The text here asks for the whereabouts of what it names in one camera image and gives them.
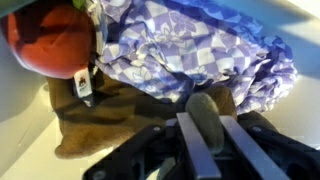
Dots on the brown plush moose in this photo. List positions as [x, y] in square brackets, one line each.
[110, 123]

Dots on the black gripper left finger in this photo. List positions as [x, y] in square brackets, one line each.
[198, 150]

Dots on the red plush fruit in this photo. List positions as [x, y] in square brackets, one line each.
[50, 43]

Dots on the purple checkered cloth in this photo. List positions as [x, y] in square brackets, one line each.
[186, 43]

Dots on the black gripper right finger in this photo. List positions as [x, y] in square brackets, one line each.
[250, 150]

